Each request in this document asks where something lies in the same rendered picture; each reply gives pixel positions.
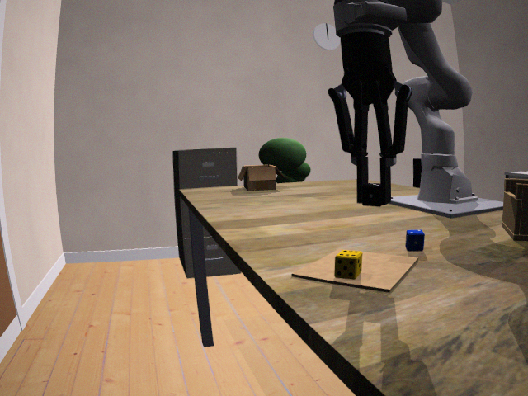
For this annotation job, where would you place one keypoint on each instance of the open brown cardboard box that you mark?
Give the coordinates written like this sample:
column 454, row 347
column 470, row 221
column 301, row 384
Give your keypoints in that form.
column 259, row 177

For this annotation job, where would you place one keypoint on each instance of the tan flat mat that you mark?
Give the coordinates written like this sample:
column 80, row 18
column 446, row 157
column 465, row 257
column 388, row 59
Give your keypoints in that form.
column 381, row 272

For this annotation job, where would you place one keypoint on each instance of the yellow die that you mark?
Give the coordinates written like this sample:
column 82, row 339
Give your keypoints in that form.
column 348, row 264

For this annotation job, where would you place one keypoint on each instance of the brown wooden open-top crate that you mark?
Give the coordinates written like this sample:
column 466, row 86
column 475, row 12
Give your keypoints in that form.
column 515, row 208

